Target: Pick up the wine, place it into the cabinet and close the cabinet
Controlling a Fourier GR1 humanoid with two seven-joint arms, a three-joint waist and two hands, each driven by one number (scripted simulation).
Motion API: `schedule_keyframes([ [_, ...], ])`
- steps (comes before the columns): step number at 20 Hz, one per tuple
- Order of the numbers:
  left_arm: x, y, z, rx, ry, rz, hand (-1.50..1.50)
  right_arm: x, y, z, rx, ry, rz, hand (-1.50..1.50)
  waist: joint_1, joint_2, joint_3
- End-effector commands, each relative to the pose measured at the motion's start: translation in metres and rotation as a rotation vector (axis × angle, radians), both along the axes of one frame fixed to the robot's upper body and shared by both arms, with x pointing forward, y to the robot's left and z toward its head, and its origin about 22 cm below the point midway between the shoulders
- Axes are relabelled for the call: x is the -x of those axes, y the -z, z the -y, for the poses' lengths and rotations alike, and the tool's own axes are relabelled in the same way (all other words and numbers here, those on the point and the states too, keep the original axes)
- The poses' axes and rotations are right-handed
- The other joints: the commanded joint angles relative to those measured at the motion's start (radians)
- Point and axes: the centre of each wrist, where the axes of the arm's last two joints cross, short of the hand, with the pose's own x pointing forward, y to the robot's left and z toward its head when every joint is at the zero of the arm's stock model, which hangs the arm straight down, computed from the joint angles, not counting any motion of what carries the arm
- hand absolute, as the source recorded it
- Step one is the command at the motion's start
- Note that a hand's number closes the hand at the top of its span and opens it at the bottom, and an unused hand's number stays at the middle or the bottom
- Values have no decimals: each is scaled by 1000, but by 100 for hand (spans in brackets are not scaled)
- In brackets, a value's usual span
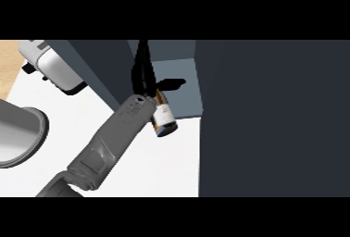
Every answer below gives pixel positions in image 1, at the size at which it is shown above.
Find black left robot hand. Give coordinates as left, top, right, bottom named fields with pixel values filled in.
left=130, top=39, right=187, bottom=98

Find dark grey cabinet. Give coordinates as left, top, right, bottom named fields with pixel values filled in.
left=44, top=39, right=205, bottom=120

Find brown wine bottle white label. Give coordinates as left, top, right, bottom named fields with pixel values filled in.
left=149, top=89, right=178, bottom=139

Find dark grey cabinet door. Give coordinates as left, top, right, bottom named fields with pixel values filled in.
left=193, top=39, right=350, bottom=198

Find white silver toaster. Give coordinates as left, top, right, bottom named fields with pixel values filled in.
left=18, top=39, right=88, bottom=96

